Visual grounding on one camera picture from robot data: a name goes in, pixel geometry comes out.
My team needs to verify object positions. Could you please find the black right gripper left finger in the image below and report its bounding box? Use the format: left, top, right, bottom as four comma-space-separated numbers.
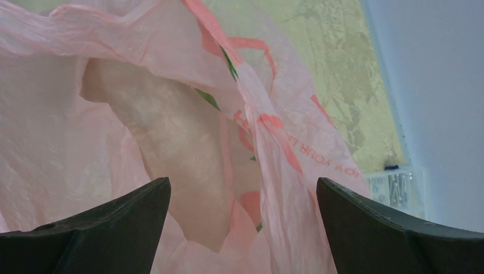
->
1, 178, 171, 273

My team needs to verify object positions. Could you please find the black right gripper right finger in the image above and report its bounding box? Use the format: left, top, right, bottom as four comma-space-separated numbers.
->
316, 178, 483, 274

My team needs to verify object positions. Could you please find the pink plastic bag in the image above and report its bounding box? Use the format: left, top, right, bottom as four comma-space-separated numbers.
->
1, 1, 369, 273

